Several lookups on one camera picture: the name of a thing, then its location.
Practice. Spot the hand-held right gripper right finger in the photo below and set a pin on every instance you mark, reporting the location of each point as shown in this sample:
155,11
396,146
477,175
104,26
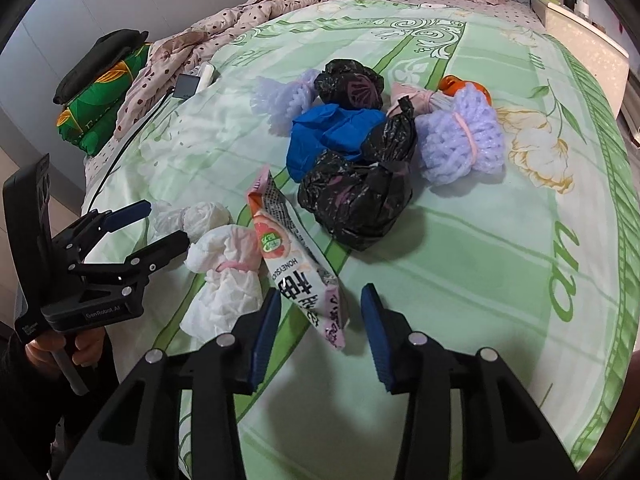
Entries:
375,337

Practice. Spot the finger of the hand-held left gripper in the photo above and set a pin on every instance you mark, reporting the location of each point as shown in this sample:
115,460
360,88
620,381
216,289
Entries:
165,247
131,211

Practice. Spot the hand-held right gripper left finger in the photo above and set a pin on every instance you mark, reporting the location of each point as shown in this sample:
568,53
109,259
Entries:
267,332

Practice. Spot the small white plastic bag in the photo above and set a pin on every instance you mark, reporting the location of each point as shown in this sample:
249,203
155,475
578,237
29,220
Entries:
200,217

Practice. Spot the white tissue bundle pink band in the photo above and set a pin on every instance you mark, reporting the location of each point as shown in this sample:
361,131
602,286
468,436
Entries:
225,280

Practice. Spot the pink white snack packet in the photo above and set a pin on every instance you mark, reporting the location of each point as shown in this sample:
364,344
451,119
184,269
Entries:
280,245

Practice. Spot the orange plastic toy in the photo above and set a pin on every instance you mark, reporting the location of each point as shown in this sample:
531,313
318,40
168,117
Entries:
450,84

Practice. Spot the person's left hand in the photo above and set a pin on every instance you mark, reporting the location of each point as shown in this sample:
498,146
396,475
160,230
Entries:
87,350

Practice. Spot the green folded blanket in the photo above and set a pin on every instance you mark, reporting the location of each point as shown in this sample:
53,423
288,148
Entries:
95,105

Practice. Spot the green floral bedsheet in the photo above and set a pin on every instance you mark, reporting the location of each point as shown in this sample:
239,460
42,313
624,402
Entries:
475,270

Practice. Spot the dark grey charger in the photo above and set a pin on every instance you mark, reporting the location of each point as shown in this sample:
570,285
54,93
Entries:
186,85

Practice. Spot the large black plastic bag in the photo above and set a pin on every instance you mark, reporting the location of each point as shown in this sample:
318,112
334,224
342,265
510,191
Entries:
355,195

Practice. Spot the black folded cloth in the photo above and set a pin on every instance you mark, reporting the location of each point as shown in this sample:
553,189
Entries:
100,62

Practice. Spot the white small box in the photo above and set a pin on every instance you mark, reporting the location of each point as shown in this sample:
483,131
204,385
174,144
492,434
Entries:
206,76

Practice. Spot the pink polka dot quilt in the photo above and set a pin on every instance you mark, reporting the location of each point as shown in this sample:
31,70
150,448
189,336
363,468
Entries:
165,50

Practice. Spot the pink bag bundle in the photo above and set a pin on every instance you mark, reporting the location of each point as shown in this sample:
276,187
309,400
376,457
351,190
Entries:
415,95

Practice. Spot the small black plastic bag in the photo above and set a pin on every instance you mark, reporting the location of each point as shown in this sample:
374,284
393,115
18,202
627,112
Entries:
350,82

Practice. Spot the grey polka dot bedsheet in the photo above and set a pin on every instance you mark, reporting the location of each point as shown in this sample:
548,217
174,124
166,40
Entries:
515,15

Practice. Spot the white nightstand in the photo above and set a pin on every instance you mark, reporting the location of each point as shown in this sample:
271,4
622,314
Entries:
585,55

